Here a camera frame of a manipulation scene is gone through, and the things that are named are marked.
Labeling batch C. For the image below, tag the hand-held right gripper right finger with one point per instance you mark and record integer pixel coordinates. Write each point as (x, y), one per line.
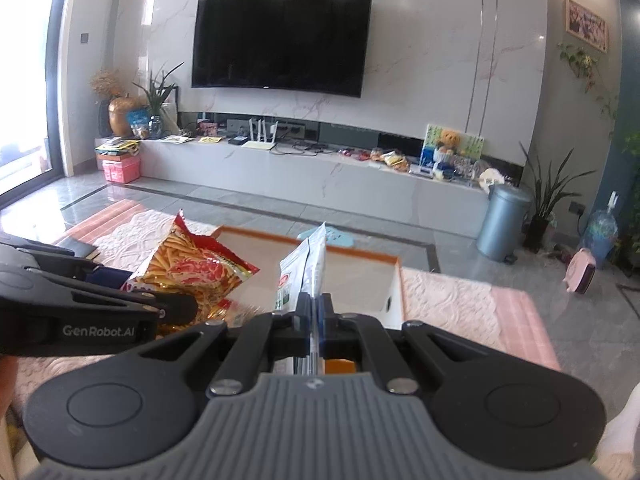
(325, 320)

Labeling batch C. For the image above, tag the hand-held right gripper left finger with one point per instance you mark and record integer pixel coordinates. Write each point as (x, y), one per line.
(302, 320)

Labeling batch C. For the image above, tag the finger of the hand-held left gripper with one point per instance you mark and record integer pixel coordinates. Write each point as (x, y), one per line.
(50, 255)
(125, 305)

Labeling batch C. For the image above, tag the white snack packet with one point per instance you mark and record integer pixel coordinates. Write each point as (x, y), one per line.
(305, 270)

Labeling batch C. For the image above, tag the orange cardboard box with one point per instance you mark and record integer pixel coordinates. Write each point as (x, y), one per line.
(350, 270)

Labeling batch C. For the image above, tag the orange red stick snack bag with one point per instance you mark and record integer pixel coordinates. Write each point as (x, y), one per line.
(195, 270)

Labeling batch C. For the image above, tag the black notebook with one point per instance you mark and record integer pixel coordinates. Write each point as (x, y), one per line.
(80, 249)

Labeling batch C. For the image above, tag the white lace tablecloth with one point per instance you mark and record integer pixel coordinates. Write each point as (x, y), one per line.
(150, 230)

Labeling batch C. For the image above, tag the light blue floor mat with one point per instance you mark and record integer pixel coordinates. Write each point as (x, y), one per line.
(342, 238)

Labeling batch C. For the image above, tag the pink storage box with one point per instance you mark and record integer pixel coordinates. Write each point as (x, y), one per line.
(120, 170)

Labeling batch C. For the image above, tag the stack of papers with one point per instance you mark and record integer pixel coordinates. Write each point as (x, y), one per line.
(117, 147)

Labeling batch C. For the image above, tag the white marble tv console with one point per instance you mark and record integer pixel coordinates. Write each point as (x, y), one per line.
(325, 185)

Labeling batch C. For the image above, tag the gold round vase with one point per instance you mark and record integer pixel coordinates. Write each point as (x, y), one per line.
(122, 117)

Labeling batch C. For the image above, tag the blue snack bags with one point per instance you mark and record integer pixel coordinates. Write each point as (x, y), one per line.
(136, 125)

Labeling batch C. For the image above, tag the glass sliding door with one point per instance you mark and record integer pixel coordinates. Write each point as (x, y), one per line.
(25, 85)

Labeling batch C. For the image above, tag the pile of snack packets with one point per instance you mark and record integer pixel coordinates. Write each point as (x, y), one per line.
(390, 158)

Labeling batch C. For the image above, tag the dried flower bunch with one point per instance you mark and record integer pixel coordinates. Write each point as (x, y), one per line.
(106, 82)

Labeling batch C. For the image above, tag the white router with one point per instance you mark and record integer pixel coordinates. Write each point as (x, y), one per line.
(260, 142)

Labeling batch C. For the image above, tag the spiky green potted plant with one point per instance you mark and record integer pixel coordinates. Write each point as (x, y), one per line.
(157, 100)

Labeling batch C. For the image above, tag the small black box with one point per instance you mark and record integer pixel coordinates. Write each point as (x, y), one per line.
(239, 140)

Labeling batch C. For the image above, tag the pink checked cloth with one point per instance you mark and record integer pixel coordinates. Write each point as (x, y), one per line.
(520, 325)

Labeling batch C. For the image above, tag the blue grey trash bin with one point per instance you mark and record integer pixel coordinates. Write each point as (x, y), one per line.
(502, 225)

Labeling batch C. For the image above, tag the white round device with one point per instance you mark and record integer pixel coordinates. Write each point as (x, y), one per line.
(491, 179)

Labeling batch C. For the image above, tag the green picture board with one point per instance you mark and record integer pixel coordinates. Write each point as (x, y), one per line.
(472, 147)

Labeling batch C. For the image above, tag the tall leafy potted plant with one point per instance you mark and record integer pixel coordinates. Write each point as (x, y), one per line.
(547, 200)

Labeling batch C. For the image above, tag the pink space heater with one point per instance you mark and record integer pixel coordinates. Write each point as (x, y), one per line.
(580, 272)

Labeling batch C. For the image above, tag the black curved television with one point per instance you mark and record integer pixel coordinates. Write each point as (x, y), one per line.
(280, 40)

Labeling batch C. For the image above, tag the blue water bottle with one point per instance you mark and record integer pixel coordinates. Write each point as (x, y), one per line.
(600, 235)

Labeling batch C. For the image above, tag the green ivy plant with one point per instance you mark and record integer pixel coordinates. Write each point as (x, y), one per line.
(632, 185)

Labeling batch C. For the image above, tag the trailing vine plant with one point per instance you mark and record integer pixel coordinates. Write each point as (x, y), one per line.
(585, 67)

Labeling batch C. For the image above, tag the small pink photo frame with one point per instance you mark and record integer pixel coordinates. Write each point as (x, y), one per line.
(206, 127)

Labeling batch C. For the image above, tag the black wall socket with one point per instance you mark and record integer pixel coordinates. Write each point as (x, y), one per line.
(577, 206)

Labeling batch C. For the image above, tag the framed wall picture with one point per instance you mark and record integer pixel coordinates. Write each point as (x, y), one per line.
(587, 25)

